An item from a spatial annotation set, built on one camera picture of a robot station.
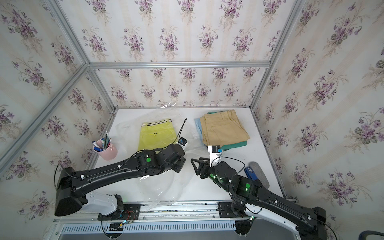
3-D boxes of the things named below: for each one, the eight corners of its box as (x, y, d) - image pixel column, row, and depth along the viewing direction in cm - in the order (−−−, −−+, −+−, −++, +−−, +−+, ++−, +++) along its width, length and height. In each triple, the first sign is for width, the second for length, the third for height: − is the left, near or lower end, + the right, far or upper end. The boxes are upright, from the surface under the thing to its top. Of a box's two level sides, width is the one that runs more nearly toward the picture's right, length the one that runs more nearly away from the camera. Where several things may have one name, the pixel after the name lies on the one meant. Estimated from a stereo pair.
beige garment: (206, 156, 96) (208, 143, 84) (198, 128, 110) (200, 114, 98) (242, 149, 99) (249, 136, 87) (230, 124, 114) (235, 109, 101)
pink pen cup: (100, 160, 92) (90, 151, 83) (105, 149, 98) (96, 139, 89) (115, 160, 92) (107, 151, 83) (119, 149, 98) (112, 139, 89)
